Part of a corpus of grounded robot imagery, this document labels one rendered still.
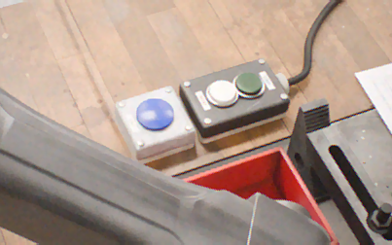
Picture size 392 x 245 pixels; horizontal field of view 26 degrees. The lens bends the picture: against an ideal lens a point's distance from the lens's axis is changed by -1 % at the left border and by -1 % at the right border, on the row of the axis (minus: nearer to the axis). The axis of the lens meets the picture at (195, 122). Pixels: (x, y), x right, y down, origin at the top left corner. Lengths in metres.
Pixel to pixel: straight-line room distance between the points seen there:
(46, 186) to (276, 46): 0.65
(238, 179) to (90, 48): 0.26
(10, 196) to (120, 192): 0.05
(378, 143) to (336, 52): 0.13
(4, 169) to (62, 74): 0.59
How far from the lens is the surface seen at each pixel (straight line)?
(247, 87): 0.93
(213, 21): 1.04
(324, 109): 0.86
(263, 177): 0.89
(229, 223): 0.44
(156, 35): 1.02
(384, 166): 0.95
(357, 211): 0.82
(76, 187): 0.41
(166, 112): 0.90
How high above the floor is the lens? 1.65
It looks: 53 degrees down
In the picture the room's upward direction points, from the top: 7 degrees clockwise
